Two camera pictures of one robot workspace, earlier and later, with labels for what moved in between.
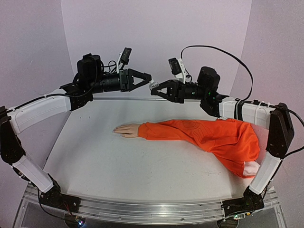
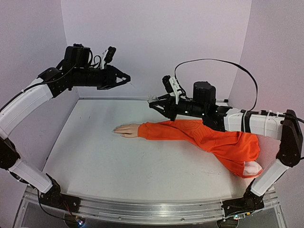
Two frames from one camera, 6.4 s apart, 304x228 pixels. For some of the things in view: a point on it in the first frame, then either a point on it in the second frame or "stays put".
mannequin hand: [127, 130] stays put
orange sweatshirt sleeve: [233, 142] stays put
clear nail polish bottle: [153, 85] → [152, 99]
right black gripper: [178, 91] → [172, 108]
